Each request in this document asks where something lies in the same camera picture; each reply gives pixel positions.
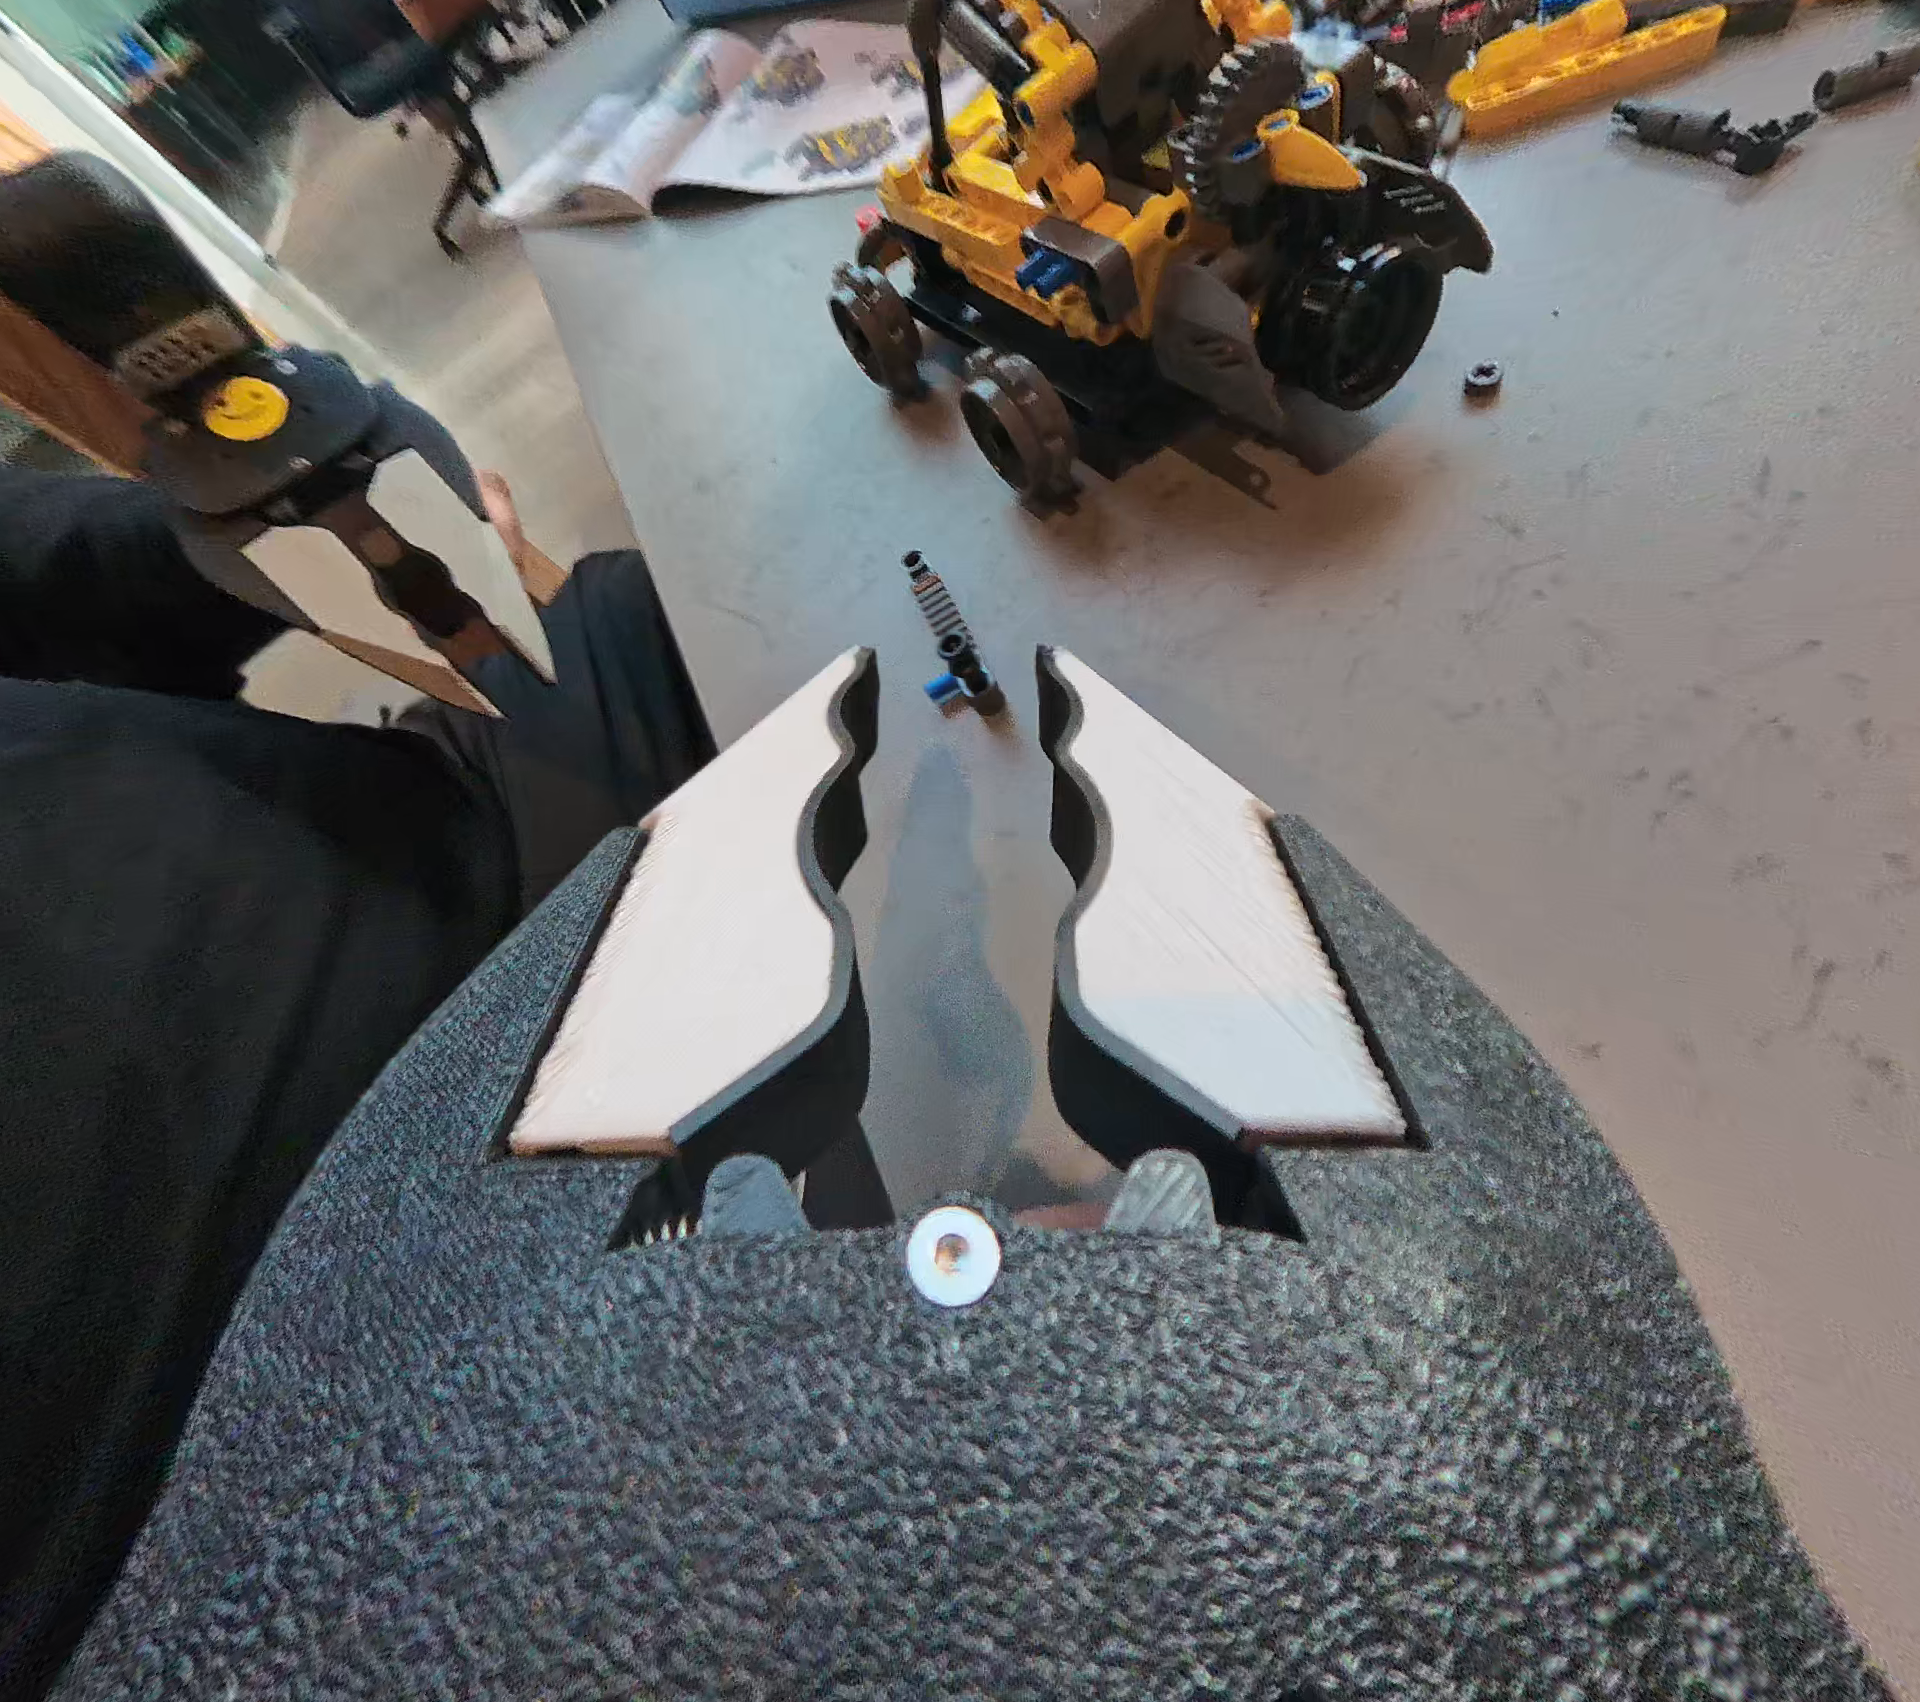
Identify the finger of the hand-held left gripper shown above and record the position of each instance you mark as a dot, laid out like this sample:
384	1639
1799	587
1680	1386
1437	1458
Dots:
323	607
481	577

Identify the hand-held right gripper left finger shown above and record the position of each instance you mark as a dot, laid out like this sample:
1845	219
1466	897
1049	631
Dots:
704	967

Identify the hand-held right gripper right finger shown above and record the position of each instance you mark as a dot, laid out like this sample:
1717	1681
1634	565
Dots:
1214	967

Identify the grey gear rack piece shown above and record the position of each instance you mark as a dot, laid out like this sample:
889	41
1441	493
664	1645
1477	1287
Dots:
960	667

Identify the person's left forearm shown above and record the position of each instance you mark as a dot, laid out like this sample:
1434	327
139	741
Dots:
121	592

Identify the grey desk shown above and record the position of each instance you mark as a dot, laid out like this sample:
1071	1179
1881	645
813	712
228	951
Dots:
1501	683

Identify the person's left hand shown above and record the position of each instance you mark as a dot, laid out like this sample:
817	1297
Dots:
504	517

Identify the black office chair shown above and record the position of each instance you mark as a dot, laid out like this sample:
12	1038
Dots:
374	74

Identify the person's dark clothing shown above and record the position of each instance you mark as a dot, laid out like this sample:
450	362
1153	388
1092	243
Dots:
224	1057

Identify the paper instruction booklet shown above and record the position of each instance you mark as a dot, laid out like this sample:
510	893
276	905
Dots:
751	113

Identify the small black bushing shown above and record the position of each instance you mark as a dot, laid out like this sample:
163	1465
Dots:
1484	379

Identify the yellow toy brick vehicle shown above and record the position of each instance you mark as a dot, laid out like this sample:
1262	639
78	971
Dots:
1080	187

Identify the black clip connector piece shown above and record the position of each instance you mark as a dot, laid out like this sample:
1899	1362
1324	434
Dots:
1711	134

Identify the small grey connector piece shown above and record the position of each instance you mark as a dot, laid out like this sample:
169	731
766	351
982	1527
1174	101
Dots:
1869	74

